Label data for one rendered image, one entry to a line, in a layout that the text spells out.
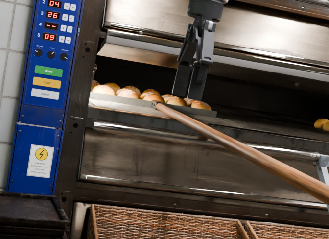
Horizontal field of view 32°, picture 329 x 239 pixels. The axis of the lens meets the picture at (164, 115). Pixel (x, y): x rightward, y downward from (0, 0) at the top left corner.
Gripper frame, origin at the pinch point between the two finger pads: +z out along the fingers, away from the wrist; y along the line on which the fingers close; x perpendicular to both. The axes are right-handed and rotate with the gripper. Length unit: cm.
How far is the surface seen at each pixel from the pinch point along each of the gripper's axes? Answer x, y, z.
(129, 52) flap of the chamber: -4, -68, -9
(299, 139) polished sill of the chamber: 67, -77, 8
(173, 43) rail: 9, -61, -14
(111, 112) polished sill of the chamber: -4, -76, 13
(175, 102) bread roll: 27, -116, 5
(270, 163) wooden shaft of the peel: 18.1, 10.9, 10.7
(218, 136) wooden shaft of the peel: 17.8, -24.5, 9.9
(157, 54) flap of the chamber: 5, -63, -10
